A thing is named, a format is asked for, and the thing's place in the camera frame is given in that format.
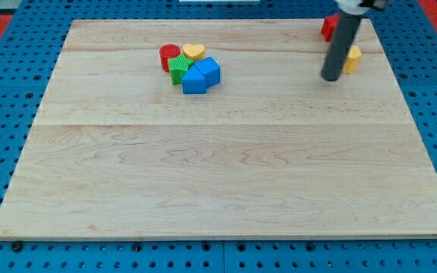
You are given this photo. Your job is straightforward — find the yellow hexagon block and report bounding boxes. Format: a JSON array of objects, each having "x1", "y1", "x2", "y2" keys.
[{"x1": 343, "y1": 45, "x2": 363, "y2": 74}]

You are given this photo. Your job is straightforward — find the blue pentagon block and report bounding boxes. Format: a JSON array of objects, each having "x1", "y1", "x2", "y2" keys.
[{"x1": 181, "y1": 65, "x2": 206, "y2": 95}]

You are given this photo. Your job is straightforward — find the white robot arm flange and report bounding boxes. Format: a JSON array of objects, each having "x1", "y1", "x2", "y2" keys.
[{"x1": 335, "y1": 0, "x2": 393, "y2": 15}]

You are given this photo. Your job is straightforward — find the light wooden board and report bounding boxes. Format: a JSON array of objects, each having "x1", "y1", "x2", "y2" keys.
[{"x1": 0, "y1": 19, "x2": 437, "y2": 242}]

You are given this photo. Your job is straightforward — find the green star block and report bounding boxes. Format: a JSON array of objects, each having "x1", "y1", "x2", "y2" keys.
[{"x1": 168, "y1": 54, "x2": 194, "y2": 85}]

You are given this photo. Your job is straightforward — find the red block at edge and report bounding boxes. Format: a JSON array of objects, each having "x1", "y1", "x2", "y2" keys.
[{"x1": 320, "y1": 13, "x2": 340, "y2": 42}]

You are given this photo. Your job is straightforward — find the yellow heart block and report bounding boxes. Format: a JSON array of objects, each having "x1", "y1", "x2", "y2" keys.
[{"x1": 183, "y1": 43, "x2": 206, "y2": 61}]

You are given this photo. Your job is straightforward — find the red cylinder block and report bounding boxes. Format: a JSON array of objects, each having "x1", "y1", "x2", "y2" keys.
[{"x1": 159, "y1": 44, "x2": 181, "y2": 72}]

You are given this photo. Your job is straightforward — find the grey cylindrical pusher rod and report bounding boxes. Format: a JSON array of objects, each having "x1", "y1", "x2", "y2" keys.
[{"x1": 321, "y1": 11, "x2": 363, "y2": 82}]

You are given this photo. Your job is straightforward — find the blue cube block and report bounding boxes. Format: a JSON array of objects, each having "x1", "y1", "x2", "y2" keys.
[{"x1": 194, "y1": 57, "x2": 221, "y2": 87}]

